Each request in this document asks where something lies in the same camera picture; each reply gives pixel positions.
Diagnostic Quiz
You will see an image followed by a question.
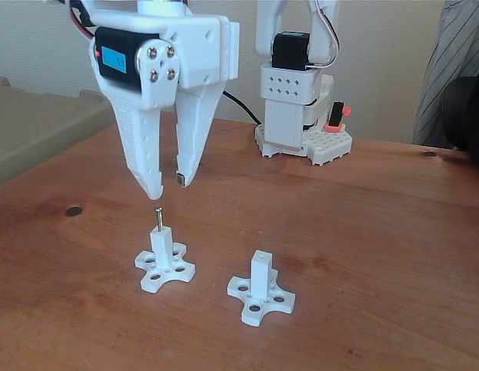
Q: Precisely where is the red and black servo wire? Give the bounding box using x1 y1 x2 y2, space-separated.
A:
68 0 100 59

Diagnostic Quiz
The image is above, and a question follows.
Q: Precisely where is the person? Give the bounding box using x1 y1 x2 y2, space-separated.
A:
409 0 479 148

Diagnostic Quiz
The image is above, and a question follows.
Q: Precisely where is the orange and black clamp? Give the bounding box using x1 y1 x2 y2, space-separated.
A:
324 100 352 133

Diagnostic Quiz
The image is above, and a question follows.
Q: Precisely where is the white cross-base post stand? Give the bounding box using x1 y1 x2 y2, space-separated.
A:
226 250 297 325
134 226 197 294

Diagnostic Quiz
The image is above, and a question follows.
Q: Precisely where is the black rounded object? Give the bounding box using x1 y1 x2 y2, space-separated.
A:
442 77 479 167

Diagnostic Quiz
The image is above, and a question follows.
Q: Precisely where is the black power cable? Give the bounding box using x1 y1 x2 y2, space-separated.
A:
223 90 263 127

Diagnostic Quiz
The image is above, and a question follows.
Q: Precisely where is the beige plastic bin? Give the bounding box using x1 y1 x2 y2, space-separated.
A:
0 75 115 190

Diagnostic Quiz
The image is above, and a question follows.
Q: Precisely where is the white servo wire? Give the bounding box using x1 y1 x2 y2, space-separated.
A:
307 0 341 69

